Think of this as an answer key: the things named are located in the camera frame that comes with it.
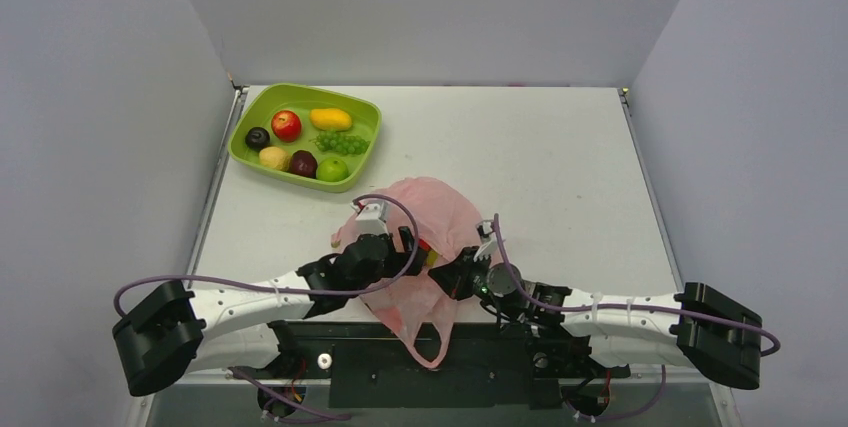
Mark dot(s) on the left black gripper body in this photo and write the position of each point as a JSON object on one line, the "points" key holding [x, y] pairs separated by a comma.
{"points": [[393, 265]]}

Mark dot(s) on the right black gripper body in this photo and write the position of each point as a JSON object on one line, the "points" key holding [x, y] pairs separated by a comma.
{"points": [[453, 270]]}

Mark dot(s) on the yellow green fake fruit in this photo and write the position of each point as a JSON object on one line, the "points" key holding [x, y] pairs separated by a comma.
{"points": [[432, 258]]}

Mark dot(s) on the pink plastic bag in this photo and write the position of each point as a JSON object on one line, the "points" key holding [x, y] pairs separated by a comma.
{"points": [[447, 223]]}

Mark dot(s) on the green fake lime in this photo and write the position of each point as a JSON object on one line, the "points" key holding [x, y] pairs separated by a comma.
{"points": [[332, 170]]}

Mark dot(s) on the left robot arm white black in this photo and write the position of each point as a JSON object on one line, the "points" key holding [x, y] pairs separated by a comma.
{"points": [[175, 330]]}

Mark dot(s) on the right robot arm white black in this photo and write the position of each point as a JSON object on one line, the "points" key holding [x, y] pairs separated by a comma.
{"points": [[698, 327]]}

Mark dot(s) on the dark red fake apple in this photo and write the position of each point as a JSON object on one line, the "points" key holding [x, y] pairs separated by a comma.
{"points": [[303, 163]]}

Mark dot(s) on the green fake grapes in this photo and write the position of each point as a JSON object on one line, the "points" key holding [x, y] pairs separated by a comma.
{"points": [[340, 143]]}

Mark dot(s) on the yellow fake lemon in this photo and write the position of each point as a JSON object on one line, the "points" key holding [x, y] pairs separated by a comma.
{"points": [[275, 158]]}

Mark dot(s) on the yellow fake mango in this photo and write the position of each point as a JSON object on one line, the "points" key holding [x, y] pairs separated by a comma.
{"points": [[331, 119]]}

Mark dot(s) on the dark fake mangosteen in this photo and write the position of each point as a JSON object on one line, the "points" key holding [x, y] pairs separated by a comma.
{"points": [[257, 138]]}

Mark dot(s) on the green plastic tray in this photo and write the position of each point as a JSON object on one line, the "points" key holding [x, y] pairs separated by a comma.
{"points": [[301, 100]]}

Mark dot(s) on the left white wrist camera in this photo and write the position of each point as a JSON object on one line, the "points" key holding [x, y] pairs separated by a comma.
{"points": [[372, 219]]}

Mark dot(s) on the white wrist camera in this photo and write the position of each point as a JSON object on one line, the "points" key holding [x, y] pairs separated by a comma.
{"points": [[488, 241], [372, 219]]}

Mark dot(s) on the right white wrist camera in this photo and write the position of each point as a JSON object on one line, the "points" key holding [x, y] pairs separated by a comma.
{"points": [[488, 241]]}

